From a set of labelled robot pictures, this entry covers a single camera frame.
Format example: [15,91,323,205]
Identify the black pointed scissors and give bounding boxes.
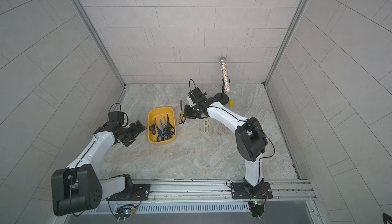
[165,114,175,137]

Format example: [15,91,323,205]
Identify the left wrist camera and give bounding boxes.
[108,111,125,126]

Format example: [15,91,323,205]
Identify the pink handled scissors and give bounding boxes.
[217,123,230,136]

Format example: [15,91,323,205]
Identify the black ring handled scissors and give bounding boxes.
[149,119,157,135]

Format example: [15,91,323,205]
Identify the aluminium mounting rail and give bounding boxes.
[61,179,317,205]

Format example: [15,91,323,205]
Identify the controller board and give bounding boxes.
[248,202,265,218]
[115,204,136,222]

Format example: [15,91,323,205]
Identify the blue handled scissors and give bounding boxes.
[156,120,172,142]

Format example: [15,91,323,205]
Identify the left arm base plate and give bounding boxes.
[107,184,151,201]

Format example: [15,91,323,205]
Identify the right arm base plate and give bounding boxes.
[227,182,273,200]

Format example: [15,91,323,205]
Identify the left controller board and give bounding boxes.
[115,204,136,222]

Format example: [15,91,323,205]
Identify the right controller board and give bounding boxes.
[248,202,265,218]

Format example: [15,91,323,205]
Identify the yellow handled scissors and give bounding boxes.
[178,101,186,124]

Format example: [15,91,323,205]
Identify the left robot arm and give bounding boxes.
[51,121,146,216]

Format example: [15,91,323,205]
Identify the glitter microphone on stand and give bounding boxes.
[214,57,230,105]

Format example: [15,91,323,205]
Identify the yellow plastic storage box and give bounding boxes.
[148,107,177,145]

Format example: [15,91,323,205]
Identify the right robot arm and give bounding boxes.
[184,88,269,193]

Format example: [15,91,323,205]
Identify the cream handled kitchen scissors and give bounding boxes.
[200,118,213,134]

